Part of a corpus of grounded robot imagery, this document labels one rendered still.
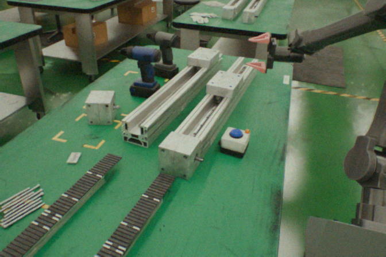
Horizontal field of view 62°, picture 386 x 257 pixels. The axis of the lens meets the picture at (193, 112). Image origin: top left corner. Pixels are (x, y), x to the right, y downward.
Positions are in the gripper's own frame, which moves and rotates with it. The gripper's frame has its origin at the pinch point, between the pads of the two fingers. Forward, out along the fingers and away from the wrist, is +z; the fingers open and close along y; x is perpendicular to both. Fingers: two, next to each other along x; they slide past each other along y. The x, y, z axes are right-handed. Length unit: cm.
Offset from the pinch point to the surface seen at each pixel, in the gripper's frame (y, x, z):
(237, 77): -13.0, -3.5, 3.7
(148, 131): -16.0, 34.1, 31.5
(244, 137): -17.0, 31.3, -0.4
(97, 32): -80, -220, 166
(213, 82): -12.3, 3.2, 12.8
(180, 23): -35, -132, 52
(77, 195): -17, 63, 43
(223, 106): -15.5, 15.9, 8.0
